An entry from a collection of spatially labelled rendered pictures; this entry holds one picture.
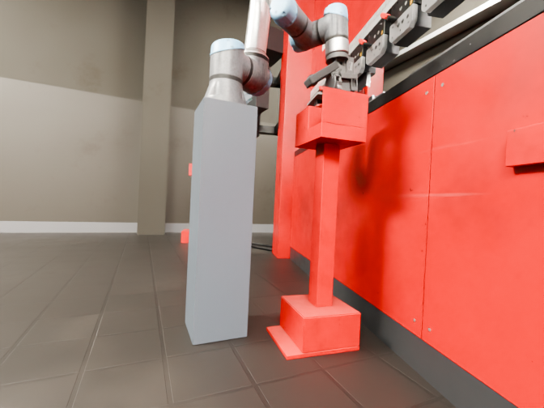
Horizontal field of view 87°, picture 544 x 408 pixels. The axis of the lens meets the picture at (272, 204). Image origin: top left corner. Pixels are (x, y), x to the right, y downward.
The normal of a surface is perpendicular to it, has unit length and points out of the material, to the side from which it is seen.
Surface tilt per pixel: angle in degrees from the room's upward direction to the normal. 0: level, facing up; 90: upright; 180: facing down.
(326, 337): 90
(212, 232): 90
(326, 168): 90
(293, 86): 90
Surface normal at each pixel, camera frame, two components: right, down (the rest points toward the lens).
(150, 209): 0.41, 0.03
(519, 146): -0.98, -0.04
